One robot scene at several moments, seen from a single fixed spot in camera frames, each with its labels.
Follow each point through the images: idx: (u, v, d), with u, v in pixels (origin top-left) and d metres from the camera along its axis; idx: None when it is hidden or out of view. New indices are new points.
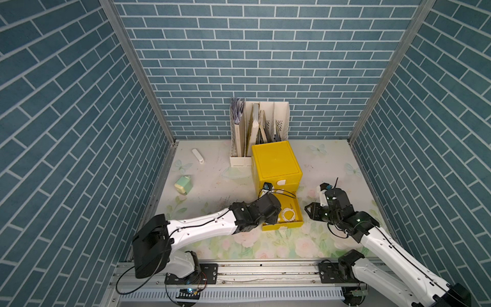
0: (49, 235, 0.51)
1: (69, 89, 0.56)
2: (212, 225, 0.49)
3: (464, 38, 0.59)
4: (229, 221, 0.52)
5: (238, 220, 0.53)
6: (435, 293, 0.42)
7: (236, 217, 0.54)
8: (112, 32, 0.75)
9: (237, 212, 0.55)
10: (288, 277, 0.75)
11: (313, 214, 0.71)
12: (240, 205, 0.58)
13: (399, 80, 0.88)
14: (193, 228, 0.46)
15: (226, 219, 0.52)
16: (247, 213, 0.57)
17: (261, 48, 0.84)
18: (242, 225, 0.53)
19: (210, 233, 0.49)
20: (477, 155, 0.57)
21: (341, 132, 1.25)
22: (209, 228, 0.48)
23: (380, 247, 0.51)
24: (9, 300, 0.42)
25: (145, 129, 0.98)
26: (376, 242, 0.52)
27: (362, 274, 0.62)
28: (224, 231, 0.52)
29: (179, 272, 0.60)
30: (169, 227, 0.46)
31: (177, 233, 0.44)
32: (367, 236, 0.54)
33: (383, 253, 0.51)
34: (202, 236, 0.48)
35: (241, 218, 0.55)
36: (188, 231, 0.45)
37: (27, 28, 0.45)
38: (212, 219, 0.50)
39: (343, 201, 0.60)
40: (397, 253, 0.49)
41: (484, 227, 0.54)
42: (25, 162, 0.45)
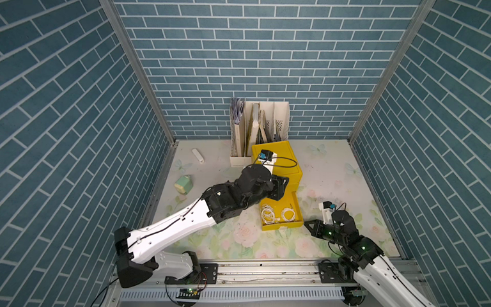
0: (49, 235, 0.51)
1: (69, 89, 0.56)
2: (179, 225, 0.42)
3: (463, 38, 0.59)
4: (199, 216, 0.43)
5: (214, 210, 0.44)
6: None
7: (213, 206, 0.44)
8: (112, 32, 0.75)
9: (212, 201, 0.45)
10: (288, 277, 0.75)
11: (316, 230, 0.72)
12: (215, 191, 0.47)
13: (399, 80, 0.88)
14: (157, 233, 0.41)
15: (194, 212, 0.44)
16: (226, 198, 0.45)
17: (261, 48, 0.84)
18: (222, 213, 0.43)
19: (182, 235, 0.43)
20: (477, 155, 0.57)
21: (341, 132, 1.25)
22: (175, 228, 0.42)
23: (383, 277, 0.54)
24: (9, 300, 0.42)
25: (145, 129, 0.98)
26: (380, 272, 0.54)
27: (363, 281, 0.63)
28: (196, 226, 0.43)
29: (177, 273, 0.60)
30: (131, 239, 0.40)
31: (139, 245, 0.39)
32: (373, 265, 0.56)
33: (387, 283, 0.54)
34: (173, 240, 0.43)
35: (217, 204, 0.44)
36: (151, 238, 0.40)
37: (27, 27, 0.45)
38: (178, 218, 0.43)
39: (348, 226, 0.62)
40: (401, 284, 0.51)
41: (484, 227, 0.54)
42: (25, 162, 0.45)
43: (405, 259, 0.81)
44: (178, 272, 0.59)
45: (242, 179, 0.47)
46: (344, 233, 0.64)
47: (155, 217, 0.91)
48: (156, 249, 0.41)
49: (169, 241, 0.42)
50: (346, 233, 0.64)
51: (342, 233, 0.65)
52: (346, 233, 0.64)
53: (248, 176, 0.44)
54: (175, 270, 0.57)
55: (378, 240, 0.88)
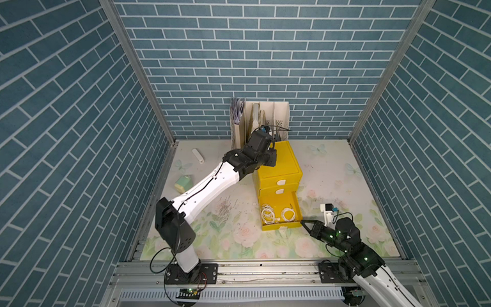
0: (49, 235, 0.51)
1: (69, 89, 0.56)
2: (214, 183, 0.49)
3: (463, 38, 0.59)
4: (228, 171, 0.51)
5: (236, 166, 0.53)
6: None
7: (234, 164, 0.53)
8: (112, 32, 0.75)
9: (232, 160, 0.54)
10: (288, 277, 0.75)
11: (315, 232, 0.71)
12: (231, 153, 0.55)
13: (399, 80, 0.88)
14: (197, 194, 0.47)
15: (224, 171, 0.52)
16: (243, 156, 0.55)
17: (261, 48, 0.84)
18: (243, 169, 0.52)
19: (217, 192, 0.49)
20: (477, 155, 0.57)
21: (341, 132, 1.25)
22: (212, 185, 0.49)
23: (386, 288, 0.55)
24: (9, 300, 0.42)
25: (145, 129, 0.98)
26: (383, 283, 0.56)
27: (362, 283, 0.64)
28: (228, 182, 0.50)
29: (185, 264, 0.60)
30: (174, 204, 0.45)
31: (184, 206, 0.45)
32: (375, 277, 0.57)
33: (389, 293, 0.55)
34: (211, 197, 0.48)
35: (239, 162, 0.54)
36: (194, 199, 0.46)
37: (27, 28, 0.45)
38: (211, 178, 0.50)
39: (355, 238, 0.60)
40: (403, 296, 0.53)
41: (484, 227, 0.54)
42: (25, 162, 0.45)
43: (404, 259, 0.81)
44: (188, 264, 0.61)
45: (253, 139, 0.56)
46: (350, 245, 0.65)
47: None
48: (200, 208, 0.46)
49: (209, 199, 0.48)
50: (351, 245, 0.63)
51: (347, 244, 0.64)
52: (350, 245, 0.65)
53: (257, 137, 0.56)
54: (188, 259, 0.59)
55: (378, 240, 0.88)
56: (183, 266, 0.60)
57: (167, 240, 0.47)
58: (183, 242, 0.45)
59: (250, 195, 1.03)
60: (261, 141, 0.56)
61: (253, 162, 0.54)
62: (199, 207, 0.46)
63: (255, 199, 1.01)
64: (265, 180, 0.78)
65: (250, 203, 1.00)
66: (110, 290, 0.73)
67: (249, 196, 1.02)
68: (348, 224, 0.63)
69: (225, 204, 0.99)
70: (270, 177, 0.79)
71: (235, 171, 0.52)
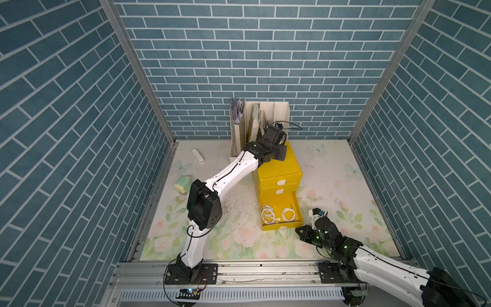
0: (49, 235, 0.51)
1: (69, 89, 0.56)
2: (240, 167, 0.57)
3: (463, 38, 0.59)
4: (250, 158, 0.60)
5: (256, 155, 0.61)
6: (420, 284, 0.47)
7: (253, 153, 0.62)
8: (112, 32, 0.75)
9: (252, 149, 0.62)
10: (288, 277, 0.75)
11: (304, 236, 0.76)
12: (250, 144, 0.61)
13: (399, 80, 0.88)
14: (226, 175, 0.55)
15: (245, 158, 0.60)
16: (261, 147, 0.63)
17: (261, 48, 0.84)
18: (261, 157, 0.61)
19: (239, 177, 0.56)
20: (477, 155, 0.57)
21: (341, 132, 1.25)
22: (238, 169, 0.57)
23: (371, 262, 0.58)
24: (9, 300, 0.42)
25: (145, 129, 0.98)
26: (365, 260, 0.59)
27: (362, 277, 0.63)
28: (249, 168, 0.59)
29: (194, 258, 0.62)
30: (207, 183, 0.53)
31: (216, 185, 0.53)
32: (355, 258, 0.61)
33: (376, 268, 0.56)
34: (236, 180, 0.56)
35: (258, 151, 0.62)
36: (223, 180, 0.54)
37: (27, 27, 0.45)
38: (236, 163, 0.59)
39: (333, 232, 0.65)
40: (386, 265, 0.55)
41: (484, 227, 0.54)
42: (25, 163, 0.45)
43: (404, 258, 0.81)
44: (194, 259, 0.63)
45: (268, 133, 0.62)
46: (331, 240, 0.68)
47: (155, 217, 0.91)
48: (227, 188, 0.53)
49: (233, 181, 0.55)
50: (332, 239, 0.68)
51: (328, 239, 0.69)
52: (330, 239, 0.68)
53: (272, 130, 0.66)
54: (197, 252, 0.62)
55: (378, 240, 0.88)
56: (188, 261, 0.64)
57: (199, 218, 0.58)
58: (212, 219, 0.52)
59: (250, 196, 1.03)
60: (275, 134, 0.66)
61: (269, 152, 0.62)
62: (227, 187, 0.53)
63: (255, 199, 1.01)
64: (265, 180, 0.78)
65: (250, 203, 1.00)
66: (110, 290, 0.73)
67: (249, 196, 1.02)
68: (325, 220, 0.70)
69: (225, 204, 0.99)
70: (270, 177, 0.79)
71: (256, 158, 0.60)
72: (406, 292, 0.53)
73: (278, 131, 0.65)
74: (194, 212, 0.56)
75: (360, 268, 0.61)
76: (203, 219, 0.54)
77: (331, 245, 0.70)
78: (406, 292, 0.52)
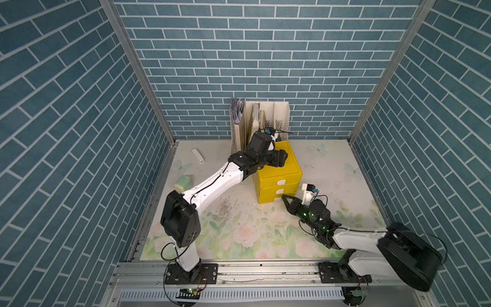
0: (49, 235, 0.51)
1: (69, 89, 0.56)
2: (221, 180, 0.53)
3: (464, 38, 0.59)
4: (233, 170, 0.56)
5: (241, 166, 0.57)
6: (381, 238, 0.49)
7: (239, 164, 0.58)
8: (112, 32, 0.75)
9: (237, 160, 0.59)
10: (288, 277, 0.75)
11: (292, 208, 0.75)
12: (236, 155, 0.61)
13: (399, 80, 0.88)
14: (208, 187, 0.50)
15: (230, 169, 0.56)
16: (247, 158, 0.60)
17: (261, 48, 0.84)
18: (247, 169, 0.57)
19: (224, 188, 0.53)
20: (477, 155, 0.57)
21: (341, 132, 1.25)
22: (220, 181, 0.52)
23: (342, 238, 0.62)
24: (9, 300, 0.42)
25: (145, 128, 0.98)
26: (341, 235, 0.62)
27: (358, 266, 0.62)
28: (233, 180, 0.54)
29: (187, 261, 0.60)
30: (185, 197, 0.48)
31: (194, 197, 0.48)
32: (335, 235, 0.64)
33: (350, 241, 0.59)
34: (218, 192, 0.51)
35: (243, 163, 0.58)
36: (204, 192, 0.49)
37: (27, 28, 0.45)
38: (218, 174, 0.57)
39: (326, 218, 0.64)
40: (355, 231, 0.59)
41: (484, 227, 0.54)
42: (26, 162, 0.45)
43: None
44: (190, 263, 0.62)
45: (254, 142, 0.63)
46: (320, 224, 0.69)
47: (155, 217, 0.91)
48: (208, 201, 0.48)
49: (216, 194, 0.51)
50: (321, 223, 0.68)
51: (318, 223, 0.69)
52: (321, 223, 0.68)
53: (257, 139, 0.61)
54: (190, 257, 0.60)
55: None
56: (183, 265, 0.62)
57: (174, 234, 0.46)
58: (188, 235, 0.46)
59: (250, 196, 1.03)
60: (261, 142, 0.61)
61: (255, 163, 0.59)
62: (208, 199, 0.48)
63: (255, 199, 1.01)
64: (265, 180, 0.78)
65: (250, 203, 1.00)
66: (110, 290, 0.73)
67: (249, 196, 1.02)
68: (319, 206, 0.68)
69: (225, 204, 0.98)
70: (270, 177, 0.79)
71: (241, 169, 0.56)
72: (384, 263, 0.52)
73: (266, 137, 0.60)
74: (169, 229, 0.51)
75: (354, 261, 0.64)
76: (178, 235, 0.48)
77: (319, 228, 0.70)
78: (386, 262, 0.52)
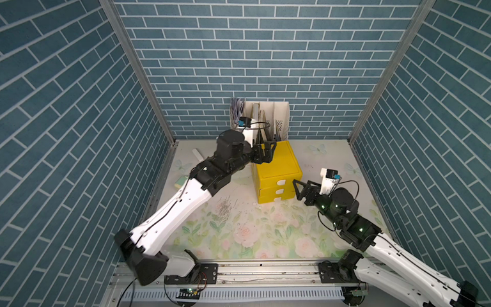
0: (49, 235, 0.51)
1: (69, 89, 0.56)
2: (178, 207, 0.43)
3: (463, 38, 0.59)
4: (194, 192, 0.45)
5: (204, 183, 0.46)
6: (451, 299, 0.42)
7: (202, 180, 0.47)
8: (112, 32, 0.75)
9: (199, 177, 0.47)
10: (288, 277, 0.75)
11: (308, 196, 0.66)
12: (199, 167, 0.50)
13: (399, 80, 0.88)
14: (158, 222, 0.42)
15: (190, 190, 0.45)
16: (212, 170, 0.48)
17: (261, 48, 0.84)
18: (215, 184, 0.46)
19: (183, 216, 0.44)
20: (477, 155, 0.56)
21: (341, 132, 1.25)
22: (176, 211, 0.43)
23: (387, 257, 0.50)
24: (9, 300, 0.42)
25: (145, 128, 0.98)
26: (389, 255, 0.50)
27: (364, 275, 0.62)
28: (195, 203, 0.45)
29: (181, 270, 0.59)
30: (133, 238, 0.43)
31: (142, 239, 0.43)
32: (374, 247, 0.52)
33: (393, 263, 0.50)
34: (176, 222, 0.43)
35: (207, 178, 0.47)
36: (156, 228, 0.41)
37: (27, 27, 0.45)
38: (175, 200, 0.45)
39: (354, 211, 0.52)
40: (408, 260, 0.48)
41: (484, 227, 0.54)
42: (25, 162, 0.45)
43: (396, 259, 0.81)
44: (180, 270, 0.59)
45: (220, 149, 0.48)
46: (347, 218, 0.56)
47: None
48: (165, 234, 0.42)
49: (173, 226, 0.43)
50: (348, 217, 0.55)
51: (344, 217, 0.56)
52: (346, 217, 0.56)
53: (223, 144, 0.48)
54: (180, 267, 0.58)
55: None
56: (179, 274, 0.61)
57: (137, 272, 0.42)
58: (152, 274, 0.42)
59: (250, 196, 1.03)
60: (227, 148, 0.48)
61: (224, 174, 0.47)
62: (162, 236, 0.41)
63: (254, 199, 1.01)
64: (264, 180, 0.79)
65: (250, 203, 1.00)
66: (110, 290, 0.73)
67: (249, 196, 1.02)
68: (341, 194, 0.56)
69: (225, 204, 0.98)
70: (270, 177, 0.79)
71: (204, 188, 0.46)
72: (406, 293, 0.52)
73: (233, 139, 0.47)
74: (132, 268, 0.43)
75: (363, 270, 0.63)
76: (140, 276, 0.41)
77: (345, 224, 0.59)
78: (406, 293, 0.52)
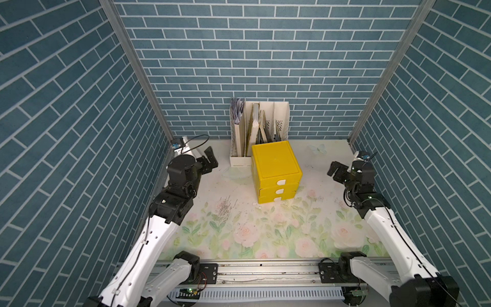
0: (48, 235, 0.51)
1: (69, 89, 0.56)
2: (146, 249, 0.41)
3: (463, 38, 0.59)
4: (160, 229, 0.43)
5: (171, 212, 0.45)
6: (417, 272, 0.41)
7: (166, 212, 0.46)
8: (112, 32, 0.75)
9: (162, 209, 0.46)
10: (288, 277, 0.75)
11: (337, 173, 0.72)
12: (158, 201, 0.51)
13: (399, 80, 0.88)
14: (131, 272, 0.39)
15: (155, 229, 0.43)
16: (172, 199, 0.47)
17: (261, 48, 0.84)
18: (178, 212, 0.45)
19: (154, 256, 0.42)
20: (477, 155, 0.56)
21: (341, 132, 1.25)
22: (146, 254, 0.41)
23: (380, 224, 0.52)
24: (9, 300, 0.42)
25: (145, 128, 0.98)
26: (381, 219, 0.52)
27: (357, 267, 0.63)
28: (163, 240, 0.43)
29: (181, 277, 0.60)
30: (105, 300, 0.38)
31: (115, 299, 0.37)
32: (372, 212, 0.54)
33: (383, 231, 0.51)
34: (148, 266, 0.41)
35: (170, 208, 0.46)
36: (130, 279, 0.38)
37: (27, 27, 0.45)
38: (142, 243, 0.42)
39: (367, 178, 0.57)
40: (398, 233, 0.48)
41: (484, 227, 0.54)
42: (25, 162, 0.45)
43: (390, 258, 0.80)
44: (181, 276, 0.60)
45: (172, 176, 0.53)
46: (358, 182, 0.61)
47: None
48: (140, 283, 0.40)
49: (147, 270, 0.41)
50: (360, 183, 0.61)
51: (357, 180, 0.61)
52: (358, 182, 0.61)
53: (174, 172, 0.46)
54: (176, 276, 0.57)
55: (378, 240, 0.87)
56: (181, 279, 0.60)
57: None
58: None
59: (250, 195, 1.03)
60: (179, 173, 0.46)
61: (186, 201, 0.47)
62: (137, 286, 0.39)
63: (254, 199, 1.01)
64: (264, 180, 0.79)
65: (250, 203, 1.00)
66: None
67: (249, 196, 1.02)
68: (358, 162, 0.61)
69: (225, 204, 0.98)
70: (270, 177, 0.79)
71: (169, 220, 0.44)
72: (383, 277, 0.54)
73: (183, 166, 0.46)
74: None
75: (356, 261, 0.65)
76: None
77: (355, 187, 0.63)
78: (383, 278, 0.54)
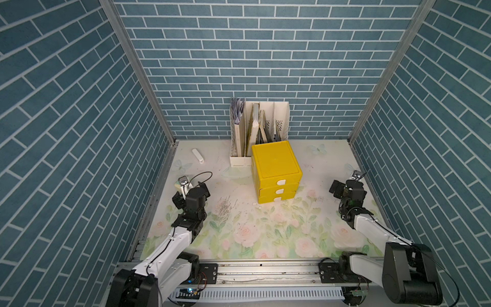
0: (49, 235, 0.51)
1: (69, 89, 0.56)
2: (172, 243, 0.53)
3: (463, 38, 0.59)
4: (182, 231, 0.58)
5: (188, 228, 0.59)
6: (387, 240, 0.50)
7: (185, 227, 0.60)
8: (112, 32, 0.75)
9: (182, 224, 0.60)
10: (288, 277, 0.75)
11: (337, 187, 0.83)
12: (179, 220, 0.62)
13: (399, 80, 0.88)
14: (160, 255, 0.48)
15: (178, 231, 0.57)
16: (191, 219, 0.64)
17: (261, 48, 0.84)
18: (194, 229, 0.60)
19: (175, 252, 0.51)
20: (477, 155, 0.56)
21: (341, 132, 1.25)
22: (172, 245, 0.52)
23: (364, 222, 0.61)
24: (9, 300, 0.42)
25: (145, 128, 0.98)
26: (363, 219, 0.62)
27: (357, 263, 0.63)
28: (183, 241, 0.55)
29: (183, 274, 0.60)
30: (138, 270, 0.43)
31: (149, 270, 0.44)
32: (358, 217, 0.64)
33: (367, 228, 0.59)
34: (172, 258, 0.50)
35: (189, 225, 0.61)
36: (159, 259, 0.47)
37: (27, 27, 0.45)
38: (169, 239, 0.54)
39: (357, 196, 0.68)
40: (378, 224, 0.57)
41: (484, 227, 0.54)
42: (25, 162, 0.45)
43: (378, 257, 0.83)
44: (181, 275, 0.59)
45: (189, 203, 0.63)
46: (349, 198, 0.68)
47: (155, 217, 0.91)
48: (164, 267, 0.46)
49: (169, 261, 0.49)
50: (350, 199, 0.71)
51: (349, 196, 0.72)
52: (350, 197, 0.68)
53: (192, 201, 0.63)
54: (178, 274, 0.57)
55: None
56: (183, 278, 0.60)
57: None
58: None
59: (250, 195, 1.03)
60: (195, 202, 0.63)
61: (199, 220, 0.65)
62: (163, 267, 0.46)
63: (255, 199, 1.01)
64: (264, 180, 0.79)
65: (250, 203, 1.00)
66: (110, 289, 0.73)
67: (249, 196, 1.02)
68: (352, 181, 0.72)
69: (225, 204, 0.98)
70: (270, 177, 0.79)
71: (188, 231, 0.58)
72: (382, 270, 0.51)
73: (200, 194, 0.64)
74: None
75: (357, 257, 0.66)
76: None
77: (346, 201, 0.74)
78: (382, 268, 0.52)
